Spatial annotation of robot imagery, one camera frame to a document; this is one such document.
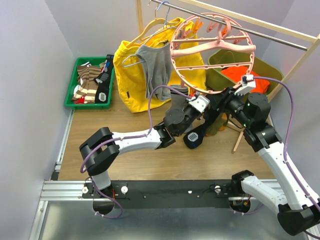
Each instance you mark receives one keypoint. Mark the pink round clip hanger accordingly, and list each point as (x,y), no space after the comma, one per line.
(181,46)

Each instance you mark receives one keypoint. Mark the grey tank top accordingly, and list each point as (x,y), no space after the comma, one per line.
(157,68)

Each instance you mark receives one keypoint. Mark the wooden clothes hanger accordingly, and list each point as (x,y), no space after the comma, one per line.
(165,24)

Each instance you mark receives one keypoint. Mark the orange cloth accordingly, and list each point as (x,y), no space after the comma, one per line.
(235,74)

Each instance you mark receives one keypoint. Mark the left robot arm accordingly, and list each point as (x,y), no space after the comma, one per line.
(101,149)

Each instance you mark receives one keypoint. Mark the olive striped sock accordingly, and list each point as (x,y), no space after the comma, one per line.
(218,125)

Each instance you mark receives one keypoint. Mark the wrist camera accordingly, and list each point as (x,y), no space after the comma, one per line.
(199,102)
(245,85)

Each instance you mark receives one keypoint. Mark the olive green plastic bin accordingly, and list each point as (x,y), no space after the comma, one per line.
(217,81)

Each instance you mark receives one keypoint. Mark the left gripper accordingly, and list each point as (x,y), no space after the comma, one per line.
(199,117)

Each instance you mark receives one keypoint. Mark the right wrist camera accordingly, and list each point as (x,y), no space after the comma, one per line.
(245,85)

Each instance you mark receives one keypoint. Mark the yellow shorts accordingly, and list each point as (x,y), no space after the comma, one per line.
(130,76)

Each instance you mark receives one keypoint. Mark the green plastic tray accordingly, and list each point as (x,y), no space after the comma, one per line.
(75,83)

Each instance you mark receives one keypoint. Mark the metal hanging rail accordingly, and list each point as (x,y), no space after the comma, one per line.
(255,33)

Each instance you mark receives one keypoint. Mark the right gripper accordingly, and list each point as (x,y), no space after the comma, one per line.
(222,99)

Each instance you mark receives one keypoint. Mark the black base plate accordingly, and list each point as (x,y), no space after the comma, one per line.
(166,194)

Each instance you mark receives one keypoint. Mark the black patterned sock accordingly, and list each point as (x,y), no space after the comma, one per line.
(103,80)
(194,138)

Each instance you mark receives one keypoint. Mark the brown striped sock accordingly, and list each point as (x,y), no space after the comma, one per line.
(88,88)

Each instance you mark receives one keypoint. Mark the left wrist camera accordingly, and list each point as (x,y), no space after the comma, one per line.
(199,102)

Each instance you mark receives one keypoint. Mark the grey striped sock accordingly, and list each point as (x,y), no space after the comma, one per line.
(177,100)

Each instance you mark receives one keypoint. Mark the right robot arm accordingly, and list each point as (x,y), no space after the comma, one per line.
(298,208)

